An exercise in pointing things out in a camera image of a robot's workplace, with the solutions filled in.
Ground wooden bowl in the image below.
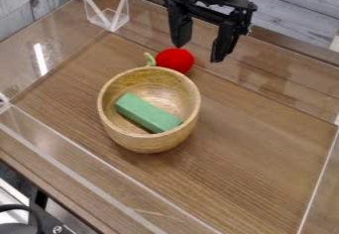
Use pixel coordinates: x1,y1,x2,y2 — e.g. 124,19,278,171
96,66,202,154

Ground black table frame bracket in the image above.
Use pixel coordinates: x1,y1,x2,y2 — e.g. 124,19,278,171
30,190,76,234

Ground green rectangular block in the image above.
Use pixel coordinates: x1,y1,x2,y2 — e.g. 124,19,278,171
114,92,183,133

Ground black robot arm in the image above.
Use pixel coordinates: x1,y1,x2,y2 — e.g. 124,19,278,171
164,0,258,62

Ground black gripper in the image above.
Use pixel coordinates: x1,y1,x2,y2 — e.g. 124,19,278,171
166,0,257,62

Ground clear acrylic tray walls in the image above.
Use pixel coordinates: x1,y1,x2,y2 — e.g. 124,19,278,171
0,0,339,234

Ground red knitted apple toy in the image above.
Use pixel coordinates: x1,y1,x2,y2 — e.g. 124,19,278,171
144,49,195,73

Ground black cable bottom left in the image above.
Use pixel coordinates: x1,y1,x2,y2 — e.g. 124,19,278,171
0,203,46,234

